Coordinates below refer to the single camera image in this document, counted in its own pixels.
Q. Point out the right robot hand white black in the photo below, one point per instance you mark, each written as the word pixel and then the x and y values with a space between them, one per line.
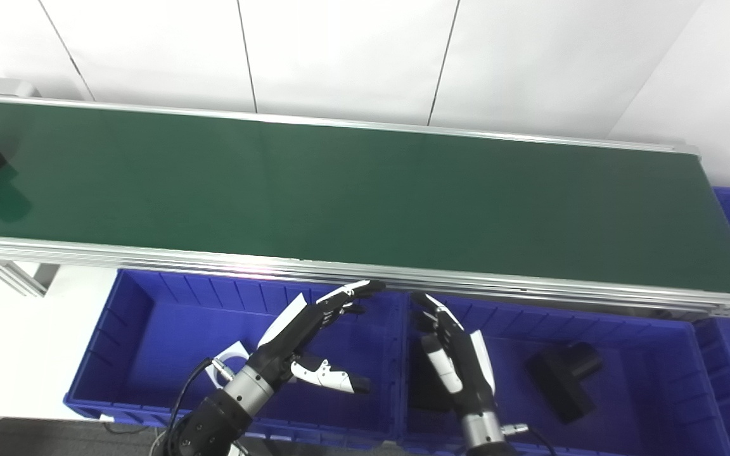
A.
pixel 466 373

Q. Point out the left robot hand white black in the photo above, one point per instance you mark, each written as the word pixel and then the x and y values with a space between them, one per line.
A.
pixel 289 335

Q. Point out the white square part round hole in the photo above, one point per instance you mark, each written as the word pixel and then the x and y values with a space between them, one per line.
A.
pixel 219 367

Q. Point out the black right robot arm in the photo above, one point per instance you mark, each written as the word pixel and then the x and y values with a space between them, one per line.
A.
pixel 485 437

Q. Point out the black cylinder block part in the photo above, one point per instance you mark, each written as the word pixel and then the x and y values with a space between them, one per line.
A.
pixel 422 392

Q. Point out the aluminium conveyor leg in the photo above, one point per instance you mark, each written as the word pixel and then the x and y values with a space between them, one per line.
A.
pixel 13 278

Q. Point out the black T-shaped part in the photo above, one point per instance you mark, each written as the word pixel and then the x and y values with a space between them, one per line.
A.
pixel 561 386

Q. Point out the green conveyor belt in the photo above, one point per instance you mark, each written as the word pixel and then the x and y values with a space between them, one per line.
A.
pixel 530 288
pixel 371 196

